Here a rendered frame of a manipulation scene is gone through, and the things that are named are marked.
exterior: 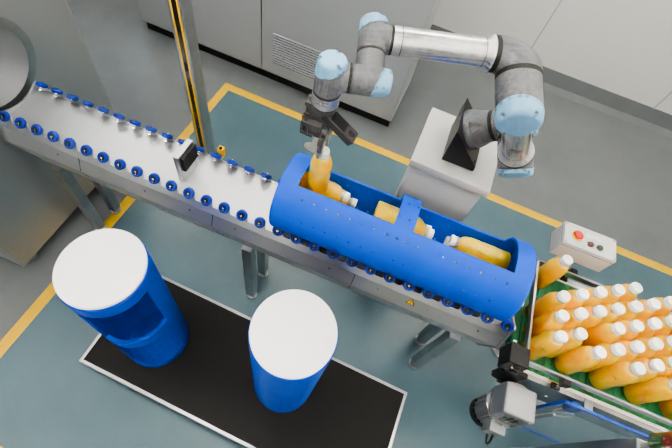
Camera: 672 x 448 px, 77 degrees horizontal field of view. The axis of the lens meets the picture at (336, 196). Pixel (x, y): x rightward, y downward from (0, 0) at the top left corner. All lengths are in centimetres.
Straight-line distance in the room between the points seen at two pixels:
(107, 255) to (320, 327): 73
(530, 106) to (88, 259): 138
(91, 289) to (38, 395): 117
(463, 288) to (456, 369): 122
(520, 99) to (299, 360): 96
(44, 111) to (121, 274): 92
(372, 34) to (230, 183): 91
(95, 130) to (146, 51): 187
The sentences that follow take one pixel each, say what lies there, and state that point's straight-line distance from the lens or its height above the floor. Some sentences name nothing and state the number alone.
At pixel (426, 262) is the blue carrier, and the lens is 142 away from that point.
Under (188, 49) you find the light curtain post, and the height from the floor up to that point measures 127.
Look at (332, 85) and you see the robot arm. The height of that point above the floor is 167.
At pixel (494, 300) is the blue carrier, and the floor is 115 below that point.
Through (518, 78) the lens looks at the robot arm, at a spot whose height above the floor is 173.
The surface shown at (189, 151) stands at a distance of 170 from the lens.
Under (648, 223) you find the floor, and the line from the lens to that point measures 388.
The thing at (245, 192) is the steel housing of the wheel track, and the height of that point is 93.
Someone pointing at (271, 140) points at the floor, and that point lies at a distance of 311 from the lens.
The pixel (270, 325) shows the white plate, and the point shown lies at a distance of 141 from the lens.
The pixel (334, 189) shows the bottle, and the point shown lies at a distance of 152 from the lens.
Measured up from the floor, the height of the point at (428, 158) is 115.
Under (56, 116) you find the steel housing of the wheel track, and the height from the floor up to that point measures 93.
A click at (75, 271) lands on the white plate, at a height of 104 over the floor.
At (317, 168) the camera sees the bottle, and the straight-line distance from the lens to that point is 135.
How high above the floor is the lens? 240
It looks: 57 degrees down
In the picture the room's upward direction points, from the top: 15 degrees clockwise
